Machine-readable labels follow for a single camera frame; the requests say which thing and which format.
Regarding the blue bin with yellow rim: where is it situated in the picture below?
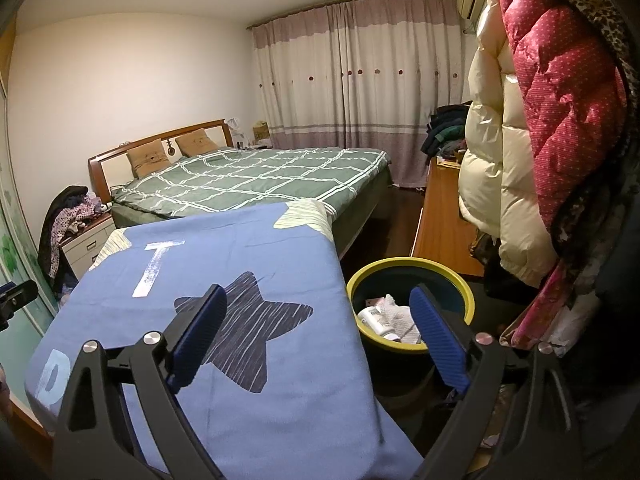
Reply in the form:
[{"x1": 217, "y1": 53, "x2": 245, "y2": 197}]
[{"x1": 346, "y1": 256, "x2": 476, "y2": 361}]

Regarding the white tissue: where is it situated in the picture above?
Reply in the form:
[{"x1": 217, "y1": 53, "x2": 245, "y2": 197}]
[{"x1": 380, "y1": 296, "x2": 422, "y2": 345}]

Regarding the cream puffer jacket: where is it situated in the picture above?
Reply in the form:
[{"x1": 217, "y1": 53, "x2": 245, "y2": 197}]
[{"x1": 459, "y1": 0, "x2": 556, "y2": 288}]

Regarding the brown pillow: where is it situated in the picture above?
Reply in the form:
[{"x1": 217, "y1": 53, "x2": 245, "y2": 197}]
[
  {"x1": 175, "y1": 129, "x2": 219, "y2": 157},
  {"x1": 126, "y1": 141, "x2": 170, "y2": 178}
]

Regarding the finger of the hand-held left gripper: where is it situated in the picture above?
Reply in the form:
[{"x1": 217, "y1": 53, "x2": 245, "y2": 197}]
[{"x1": 0, "y1": 280, "x2": 38, "y2": 332}]

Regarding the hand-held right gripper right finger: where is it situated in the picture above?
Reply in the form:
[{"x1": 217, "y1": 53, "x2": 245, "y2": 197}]
[{"x1": 409, "y1": 284, "x2": 586, "y2": 480}]

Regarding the wardrobe with painted sliding door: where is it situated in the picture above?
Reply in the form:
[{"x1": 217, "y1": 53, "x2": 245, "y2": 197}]
[{"x1": 0, "y1": 25, "x2": 61, "y2": 411}]

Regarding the beige and mauve curtain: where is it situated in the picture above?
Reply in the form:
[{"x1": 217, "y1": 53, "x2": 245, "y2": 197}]
[{"x1": 247, "y1": 0, "x2": 476, "y2": 188}]

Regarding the pink floral garment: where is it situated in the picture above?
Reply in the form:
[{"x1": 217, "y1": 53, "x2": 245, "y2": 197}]
[{"x1": 500, "y1": 260, "x2": 573, "y2": 351}]

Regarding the pile of mixed clothes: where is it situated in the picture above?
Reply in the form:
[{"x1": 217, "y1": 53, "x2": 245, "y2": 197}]
[{"x1": 37, "y1": 185, "x2": 103, "y2": 291}]

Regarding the leopard print garment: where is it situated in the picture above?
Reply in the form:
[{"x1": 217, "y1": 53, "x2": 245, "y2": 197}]
[{"x1": 520, "y1": 0, "x2": 638, "y2": 76}]

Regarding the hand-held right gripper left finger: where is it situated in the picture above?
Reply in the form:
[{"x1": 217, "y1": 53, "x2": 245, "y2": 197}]
[{"x1": 52, "y1": 284, "x2": 228, "y2": 480}]

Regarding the white wooden nightstand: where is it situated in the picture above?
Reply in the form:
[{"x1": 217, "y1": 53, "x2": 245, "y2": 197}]
[{"x1": 60, "y1": 212, "x2": 116, "y2": 281}]

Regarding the red dotted puffer jacket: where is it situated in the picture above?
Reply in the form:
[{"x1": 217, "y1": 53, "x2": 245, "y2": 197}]
[{"x1": 492, "y1": 0, "x2": 628, "y2": 261}]

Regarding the bed with green checked cover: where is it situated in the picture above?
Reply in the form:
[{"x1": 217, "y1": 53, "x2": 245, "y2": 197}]
[{"x1": 87, "y1": 119, "x2": 392, "y2": 256}]

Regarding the wooden side desk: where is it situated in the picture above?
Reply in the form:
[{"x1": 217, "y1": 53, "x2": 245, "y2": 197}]
[{"x1": 410, "y1": 155, "x2": 486, "y2": 278}]

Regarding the pile of dark clothes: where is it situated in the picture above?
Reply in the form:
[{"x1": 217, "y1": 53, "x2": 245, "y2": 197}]
[{"x1": 421, "y1": 102, "x2": 473, "y2": 158}]

